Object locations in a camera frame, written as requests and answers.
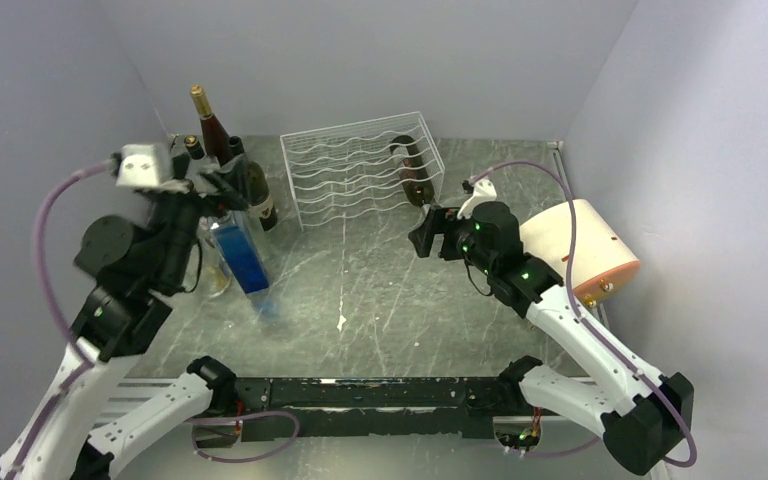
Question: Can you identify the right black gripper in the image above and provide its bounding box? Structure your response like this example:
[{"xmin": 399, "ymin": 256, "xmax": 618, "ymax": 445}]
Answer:
[{"xmin": 409, "ymin": 205, "xmax": 496, "ymax": 276}]

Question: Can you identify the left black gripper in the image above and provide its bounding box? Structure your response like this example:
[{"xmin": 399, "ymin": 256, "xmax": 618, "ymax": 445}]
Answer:
[{"xmin": 152, "ymin": 150, "xmax": 252, "ymax": 286}]

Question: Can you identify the dark green wine bottle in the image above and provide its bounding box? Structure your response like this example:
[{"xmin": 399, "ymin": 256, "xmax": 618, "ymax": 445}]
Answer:
[{"xmin": 229, "ymin": 136, "xmax": 278, "ymax": 231}]

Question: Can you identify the dark red wine bottle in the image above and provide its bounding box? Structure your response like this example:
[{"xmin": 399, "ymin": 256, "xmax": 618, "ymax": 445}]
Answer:
[{"xmin": 190, "ymin": 85, "xmax": 232, "ymax": 166}]

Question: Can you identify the dark bottle silver cap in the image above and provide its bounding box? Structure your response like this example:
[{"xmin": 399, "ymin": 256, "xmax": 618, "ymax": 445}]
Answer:
[{"xmin": 389, "ymin": 135, "xmax": 436, "ymax": 207}]

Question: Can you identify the clear bottle orange label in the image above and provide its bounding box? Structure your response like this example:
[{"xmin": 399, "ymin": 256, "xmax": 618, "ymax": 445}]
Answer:
[{"xmin": 184, "ymin": 135, "xmax": 209, "ymax": 161}]

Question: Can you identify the blue vodka bottle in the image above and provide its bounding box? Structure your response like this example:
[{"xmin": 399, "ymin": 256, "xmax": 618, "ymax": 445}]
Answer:
[{"xmin": 211, "ymin": 212, "xmax": 270, "ymax": 294}]

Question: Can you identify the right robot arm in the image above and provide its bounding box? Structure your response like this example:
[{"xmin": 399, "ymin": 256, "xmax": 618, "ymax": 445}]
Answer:
[{"xmin": 408, "ymin": 201, "xmax": 694, "ymax": 475}]

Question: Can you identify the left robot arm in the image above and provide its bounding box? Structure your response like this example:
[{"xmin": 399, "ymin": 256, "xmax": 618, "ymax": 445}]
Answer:
[{"xmin": 0, "ymin": 159, "xmax": 248, "ymax": 479}]

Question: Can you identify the cream cylindrical container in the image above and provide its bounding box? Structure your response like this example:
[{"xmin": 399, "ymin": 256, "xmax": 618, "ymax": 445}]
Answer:
[{"xmin": 519, "ymin": 199, "xmax": 641, "ymax": 308}]

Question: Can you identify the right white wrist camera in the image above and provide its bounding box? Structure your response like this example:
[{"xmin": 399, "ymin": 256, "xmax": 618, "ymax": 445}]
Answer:
[{"xmin": 457, "ymin": 178, "xmax": 497, "ymax": 220}]

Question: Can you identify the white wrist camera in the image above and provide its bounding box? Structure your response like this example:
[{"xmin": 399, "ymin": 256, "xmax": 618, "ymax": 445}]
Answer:
[
  {"xmin": 116, "ymin": 143, "xmax": 173, "ymax": 189},
  {"xmin": 457, "ymin": 178, "xmax": 497, "ymax": 220}
]

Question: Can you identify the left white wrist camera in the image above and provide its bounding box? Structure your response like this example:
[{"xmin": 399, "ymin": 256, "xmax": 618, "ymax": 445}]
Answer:
[{"xmin": 116, "ymin": 143, "xmax": 173, "ymax": 189}]

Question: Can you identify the white wire wine rack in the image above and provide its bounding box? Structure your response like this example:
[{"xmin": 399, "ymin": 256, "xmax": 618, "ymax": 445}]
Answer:
[{"xmin": 280, "ymin": 111, "xmax": 446, "ymax": 229}]

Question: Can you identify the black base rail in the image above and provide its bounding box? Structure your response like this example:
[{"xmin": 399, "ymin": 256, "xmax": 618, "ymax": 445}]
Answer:
[{"xmin": 221, "ymin": 377, "xmax": 534, "ymax": 440}]

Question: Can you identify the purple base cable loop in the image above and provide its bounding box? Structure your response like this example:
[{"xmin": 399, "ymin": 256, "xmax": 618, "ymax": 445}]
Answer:
[{"xmin": 190, "ymin": 410, "xmax": 302, "ymax": 464}]

